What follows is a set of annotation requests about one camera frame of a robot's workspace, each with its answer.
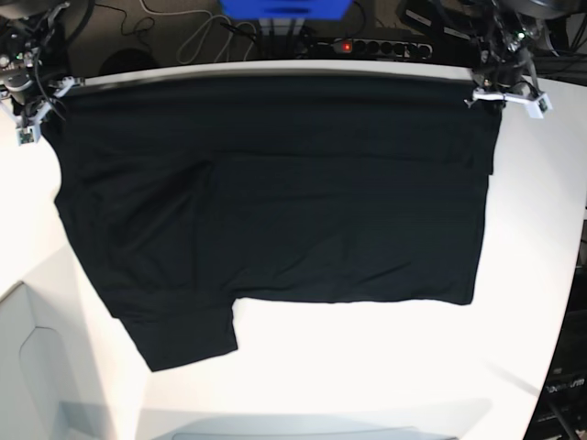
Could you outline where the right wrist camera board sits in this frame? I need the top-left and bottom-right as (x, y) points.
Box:
(17, 126), (38, 146)

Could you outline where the black T-shirt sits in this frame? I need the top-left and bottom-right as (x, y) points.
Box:
(42, 76), (502, 371)

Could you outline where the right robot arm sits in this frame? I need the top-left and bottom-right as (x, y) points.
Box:
(1, 1), (95, 145)

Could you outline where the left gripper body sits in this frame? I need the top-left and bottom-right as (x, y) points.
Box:
(464, 79), (544, 118)

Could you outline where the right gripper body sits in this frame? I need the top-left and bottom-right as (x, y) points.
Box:
(1, 76), (85, 141)

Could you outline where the grey cable on floor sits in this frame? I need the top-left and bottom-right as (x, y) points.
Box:
(139, 0), (258, 63)

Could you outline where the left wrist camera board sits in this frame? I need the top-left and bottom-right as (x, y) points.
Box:
(526, 93), (553, 119)

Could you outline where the black power strip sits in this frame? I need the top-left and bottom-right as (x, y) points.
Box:
(316, 38), (434, 61)

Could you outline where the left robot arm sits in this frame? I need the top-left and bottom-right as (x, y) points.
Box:
(464, 1), (552, 119)

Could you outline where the blue box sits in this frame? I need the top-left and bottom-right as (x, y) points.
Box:
(220, 0), (352, 20)

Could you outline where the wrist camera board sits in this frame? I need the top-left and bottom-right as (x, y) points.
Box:
(526, 93), (553, 119)
(17, 126), (38, 146)

